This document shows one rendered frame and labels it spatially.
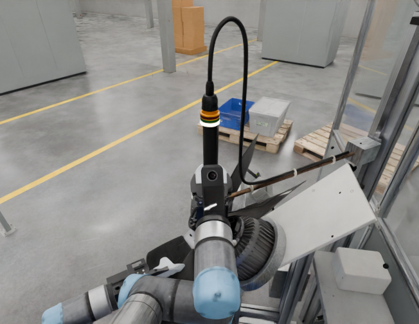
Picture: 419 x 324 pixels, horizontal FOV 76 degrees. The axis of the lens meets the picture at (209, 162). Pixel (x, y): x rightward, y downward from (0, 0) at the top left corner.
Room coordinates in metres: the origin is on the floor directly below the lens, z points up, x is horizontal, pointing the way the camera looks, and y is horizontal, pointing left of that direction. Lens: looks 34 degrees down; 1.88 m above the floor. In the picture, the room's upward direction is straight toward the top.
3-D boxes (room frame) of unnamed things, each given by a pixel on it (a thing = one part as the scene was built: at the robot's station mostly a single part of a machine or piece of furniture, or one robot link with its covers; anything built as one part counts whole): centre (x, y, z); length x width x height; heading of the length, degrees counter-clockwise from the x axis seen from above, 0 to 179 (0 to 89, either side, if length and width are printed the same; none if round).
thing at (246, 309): (0.65, -0.24, 0.56); 0.19 x 0.04 x 0.04; 82
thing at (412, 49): (0.85, -0.61, 1.48); 0.05 x 0.03 x 0.62; 27
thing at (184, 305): (0.27, 0.01, 1.36); 0.11 x 0.08 x 0.11; 82
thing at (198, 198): (0.43, -0.01, 1.45); 0.12 x 0.08 x 0.09; 2
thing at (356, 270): (0.65, -0.60, 0.92); 0.17 x 0.16 x 0.11; 82
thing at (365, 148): (0.83, -0.56, 1.36); 0.10 x 0.07 x 0.09; 117
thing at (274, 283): (0.72, -0.37, 0.73); 0.15 x 0.09 x 0.22; 82
